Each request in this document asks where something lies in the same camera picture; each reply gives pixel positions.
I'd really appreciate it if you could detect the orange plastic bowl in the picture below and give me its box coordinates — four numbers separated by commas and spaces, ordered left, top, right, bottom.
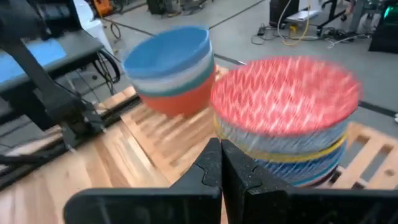
139, 74, 217, 118

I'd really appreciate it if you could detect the light wooden slatted shelf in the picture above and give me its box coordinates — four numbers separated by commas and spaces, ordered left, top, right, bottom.
119, 63, 398, 191

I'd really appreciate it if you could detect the white bowl teal floral pattern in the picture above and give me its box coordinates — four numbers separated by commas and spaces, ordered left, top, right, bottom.
210, 55, 364, 155

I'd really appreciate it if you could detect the blue plastic bowl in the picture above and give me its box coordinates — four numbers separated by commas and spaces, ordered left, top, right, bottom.
122, 26, 213, 80

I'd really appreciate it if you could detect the orange tool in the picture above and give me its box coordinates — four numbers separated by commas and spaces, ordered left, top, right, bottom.
92, 0, 113, 17

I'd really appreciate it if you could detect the black device with green light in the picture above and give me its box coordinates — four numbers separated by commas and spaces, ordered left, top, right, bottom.
368, 0, 398, 54

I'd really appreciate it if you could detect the black desk with blue sheet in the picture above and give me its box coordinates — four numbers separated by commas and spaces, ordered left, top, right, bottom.
0, 29, 106, 94

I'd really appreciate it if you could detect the black computer case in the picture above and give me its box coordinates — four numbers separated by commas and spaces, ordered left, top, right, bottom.
269, 0, 301, 29

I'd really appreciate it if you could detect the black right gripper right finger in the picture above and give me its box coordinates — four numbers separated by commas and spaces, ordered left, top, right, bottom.
221, 139, 398, 224

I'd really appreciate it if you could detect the white cable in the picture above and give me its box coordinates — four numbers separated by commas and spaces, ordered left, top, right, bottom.
326, 33, 371, 50

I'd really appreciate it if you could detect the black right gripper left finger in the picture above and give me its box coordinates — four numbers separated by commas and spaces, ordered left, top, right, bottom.
63, 138, 223, 224

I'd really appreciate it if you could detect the blue patterned ceramic bowl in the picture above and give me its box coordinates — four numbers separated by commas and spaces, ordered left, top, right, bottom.
254, 141, 348, 188

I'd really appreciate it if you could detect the yellow rimmed ceramic bowl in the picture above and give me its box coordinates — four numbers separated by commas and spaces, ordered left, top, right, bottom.
213, 114, 349, 165

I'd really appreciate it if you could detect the black cable bundle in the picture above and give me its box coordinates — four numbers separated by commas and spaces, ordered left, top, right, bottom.
92, 48, 122, 96

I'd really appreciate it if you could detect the teal plastic bowl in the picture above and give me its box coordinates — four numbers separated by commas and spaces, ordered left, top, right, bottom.
136, 65, 216, 98

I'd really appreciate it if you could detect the white flat board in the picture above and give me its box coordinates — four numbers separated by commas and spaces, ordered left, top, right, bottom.
285, 9, 322, 23

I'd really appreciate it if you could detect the black floor stand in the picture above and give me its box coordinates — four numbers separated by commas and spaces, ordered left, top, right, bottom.
316, 0, 348, 31

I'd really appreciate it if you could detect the black table frame rail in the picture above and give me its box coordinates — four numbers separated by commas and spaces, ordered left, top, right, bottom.
0, 93, 141, 191

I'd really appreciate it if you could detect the yellow cable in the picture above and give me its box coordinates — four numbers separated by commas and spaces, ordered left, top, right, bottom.
276, 0, 312, 47

